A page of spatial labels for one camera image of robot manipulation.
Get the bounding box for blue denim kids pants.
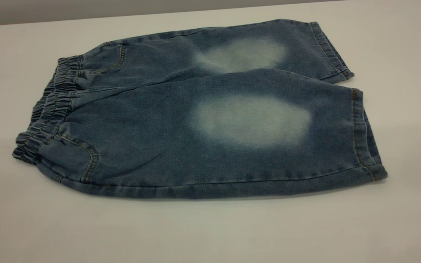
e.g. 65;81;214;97
12;19;388;199

